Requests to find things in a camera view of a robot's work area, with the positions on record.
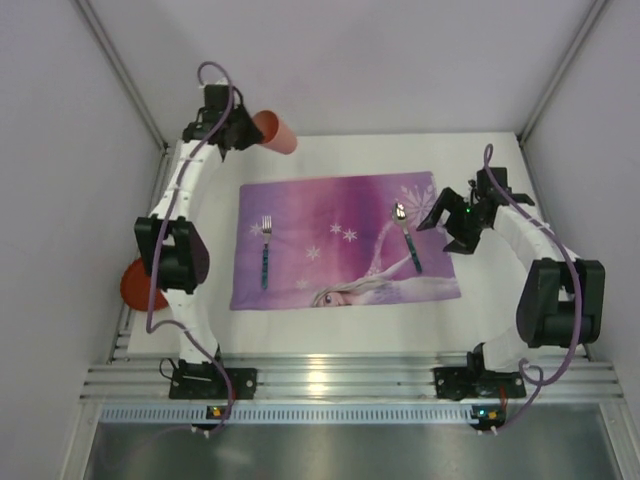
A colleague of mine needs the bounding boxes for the teal handled spoon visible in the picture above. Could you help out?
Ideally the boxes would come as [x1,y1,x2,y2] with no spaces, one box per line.
[391,202,423,274]

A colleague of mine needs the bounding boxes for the perforated cable duct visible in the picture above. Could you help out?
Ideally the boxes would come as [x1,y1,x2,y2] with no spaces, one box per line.
[99,403,509,426]

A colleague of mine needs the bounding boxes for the teal handled fork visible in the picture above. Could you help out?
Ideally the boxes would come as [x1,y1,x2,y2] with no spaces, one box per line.
[261,215,272,290]

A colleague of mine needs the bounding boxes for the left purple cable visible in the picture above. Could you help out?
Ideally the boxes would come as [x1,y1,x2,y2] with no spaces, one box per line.
[145,61,246,431]

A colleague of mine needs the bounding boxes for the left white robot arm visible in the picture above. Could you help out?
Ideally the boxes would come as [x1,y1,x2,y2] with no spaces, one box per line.
[134,83,263,365]

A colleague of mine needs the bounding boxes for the purple Frozen placemat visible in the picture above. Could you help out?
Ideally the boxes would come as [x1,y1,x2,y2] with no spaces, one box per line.
[230,171,461,310]

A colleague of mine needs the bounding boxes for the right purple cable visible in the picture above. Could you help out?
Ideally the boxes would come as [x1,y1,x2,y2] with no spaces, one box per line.
[482,143,586,431]

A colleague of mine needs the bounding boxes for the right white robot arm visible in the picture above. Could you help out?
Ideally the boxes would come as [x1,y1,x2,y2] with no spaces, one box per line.
[417,166,605,386]

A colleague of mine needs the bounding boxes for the aluminium mounting rail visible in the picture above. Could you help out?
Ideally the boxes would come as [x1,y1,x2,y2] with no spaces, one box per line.
[80,354,623,403]

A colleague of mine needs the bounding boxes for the pink plastic cup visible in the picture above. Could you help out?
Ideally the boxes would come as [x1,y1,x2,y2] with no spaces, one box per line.
[252,110,298,155]

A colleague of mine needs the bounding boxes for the purple cable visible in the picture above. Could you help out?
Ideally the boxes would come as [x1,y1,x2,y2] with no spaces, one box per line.
[145,61,246,431]
[482,143,586,431]

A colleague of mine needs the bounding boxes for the red plastic plate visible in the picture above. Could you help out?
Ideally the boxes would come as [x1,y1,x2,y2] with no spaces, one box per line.
[120,258,151,312]

